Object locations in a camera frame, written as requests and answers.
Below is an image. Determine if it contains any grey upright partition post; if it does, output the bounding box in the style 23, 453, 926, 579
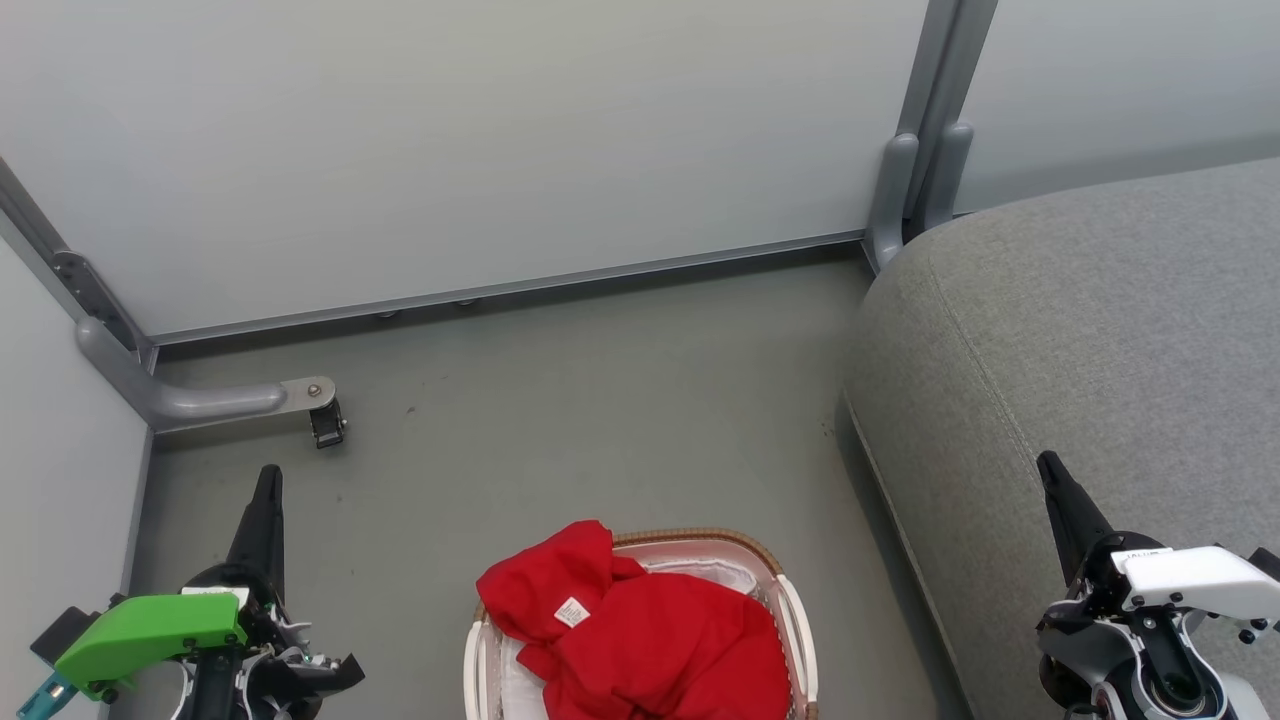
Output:
864, 0, 1001, 274

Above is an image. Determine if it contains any black caster wheel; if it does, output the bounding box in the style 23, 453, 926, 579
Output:
309, 398, 349, 450

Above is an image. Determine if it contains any grey curved partition foot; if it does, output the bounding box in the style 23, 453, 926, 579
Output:
50, 250, 337, 434

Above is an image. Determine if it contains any black cable with teal plug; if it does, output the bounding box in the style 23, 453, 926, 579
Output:
15, 672, 77, 720

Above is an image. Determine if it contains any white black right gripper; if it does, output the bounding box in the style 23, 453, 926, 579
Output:
1035, 450, 1280, 720

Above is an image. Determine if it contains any plain red shirt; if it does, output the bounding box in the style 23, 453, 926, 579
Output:
476, 520, 791, 720

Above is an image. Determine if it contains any white wicker-rimmed laundry basket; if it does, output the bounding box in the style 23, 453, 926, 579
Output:
463, 527, 821, 720

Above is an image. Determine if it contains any grey fabric sofa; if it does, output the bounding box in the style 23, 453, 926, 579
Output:
843, 157, 1280, 720

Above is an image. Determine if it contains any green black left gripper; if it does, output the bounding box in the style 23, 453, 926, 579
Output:
55, 465, 366, 720

